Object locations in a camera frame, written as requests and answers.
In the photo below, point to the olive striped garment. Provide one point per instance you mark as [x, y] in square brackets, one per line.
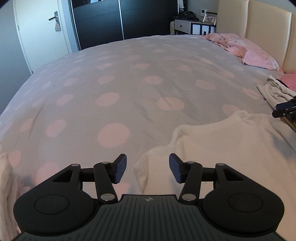
[289, 123]

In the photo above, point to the small hanging pouch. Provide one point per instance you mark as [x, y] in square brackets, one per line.
[57, 26]

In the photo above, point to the beige-white crumpled garment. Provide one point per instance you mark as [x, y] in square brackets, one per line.
[272, 92]

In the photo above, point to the white nightstand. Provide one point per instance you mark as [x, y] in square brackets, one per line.
[185, 26]

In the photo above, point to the white wall thermostat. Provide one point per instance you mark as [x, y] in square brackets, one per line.
[203, 11]

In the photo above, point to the black bag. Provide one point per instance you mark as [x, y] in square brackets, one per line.
[185, 16]

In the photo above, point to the white door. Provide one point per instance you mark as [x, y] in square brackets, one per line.
[39, 34]

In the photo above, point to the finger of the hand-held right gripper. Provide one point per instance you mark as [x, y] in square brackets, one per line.
[284, 112]
[285, 105]

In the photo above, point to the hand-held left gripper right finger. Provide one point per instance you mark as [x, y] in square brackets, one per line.
[175, 168]

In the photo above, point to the black sliding-door wardrobe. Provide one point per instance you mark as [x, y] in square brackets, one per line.
[138, 20]

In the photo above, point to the cream padded headboard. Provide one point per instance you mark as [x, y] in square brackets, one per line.
[266, 20]

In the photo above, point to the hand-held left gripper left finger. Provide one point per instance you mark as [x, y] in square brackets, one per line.
[120, 168]

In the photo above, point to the photo frame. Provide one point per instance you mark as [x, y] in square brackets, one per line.
[210, 18]

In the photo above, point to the white long-sleeved garment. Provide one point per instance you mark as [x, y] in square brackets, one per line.
[231, 139]

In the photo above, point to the grey pink-dotted bed cover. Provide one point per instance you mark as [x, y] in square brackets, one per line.
[115, 81]

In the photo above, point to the pink black-dotted garment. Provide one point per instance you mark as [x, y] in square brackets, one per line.
[231, 41]

